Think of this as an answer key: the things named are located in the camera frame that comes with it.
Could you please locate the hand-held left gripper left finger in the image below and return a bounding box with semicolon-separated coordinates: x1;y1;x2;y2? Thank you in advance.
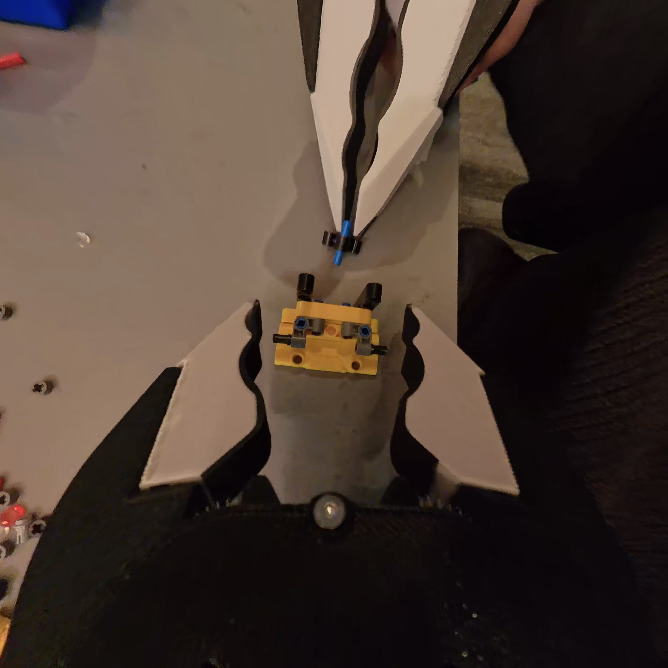
138;299;273;490

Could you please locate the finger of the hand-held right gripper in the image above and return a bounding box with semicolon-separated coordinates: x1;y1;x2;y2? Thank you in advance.
354;0;445;226
309;0;387;226

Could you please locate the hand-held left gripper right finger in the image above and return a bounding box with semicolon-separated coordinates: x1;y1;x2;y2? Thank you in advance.
390;304;521;495

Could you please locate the small yellow toy brick assembly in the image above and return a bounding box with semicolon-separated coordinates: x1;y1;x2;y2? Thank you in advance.
272;272;389;377

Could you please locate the blue connector pin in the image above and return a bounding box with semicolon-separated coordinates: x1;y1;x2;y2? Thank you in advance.
322;220;363;266

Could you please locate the person's right forearm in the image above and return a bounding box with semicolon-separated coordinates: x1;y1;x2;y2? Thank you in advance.
485;0;668;246

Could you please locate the person's right hand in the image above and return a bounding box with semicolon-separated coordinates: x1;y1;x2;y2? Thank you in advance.
459;0;546;89

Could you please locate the blue storage bin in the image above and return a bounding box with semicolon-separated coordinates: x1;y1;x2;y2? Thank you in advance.
0;0;71;29

